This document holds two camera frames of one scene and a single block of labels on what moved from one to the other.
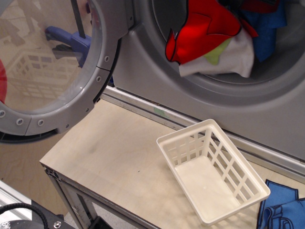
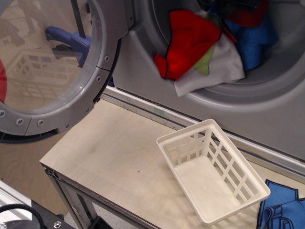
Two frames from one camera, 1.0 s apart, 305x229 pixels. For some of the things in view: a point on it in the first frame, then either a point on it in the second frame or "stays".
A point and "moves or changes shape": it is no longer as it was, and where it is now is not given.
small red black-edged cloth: (249, 29) → (226, 30)
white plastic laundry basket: (218, 181) stays
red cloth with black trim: (207, 24) moves or changes shape
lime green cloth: (213, 56) → (202, 67)
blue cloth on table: (282, 209) stays
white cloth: (238, 56) → (225, 67)
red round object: (3, 82) stays
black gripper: (233, 6) → (225, 6)
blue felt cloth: (264, 25) → (251, 39)
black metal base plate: (55, 221) stays
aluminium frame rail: (278, 158) stays
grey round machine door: (57, 58) stays
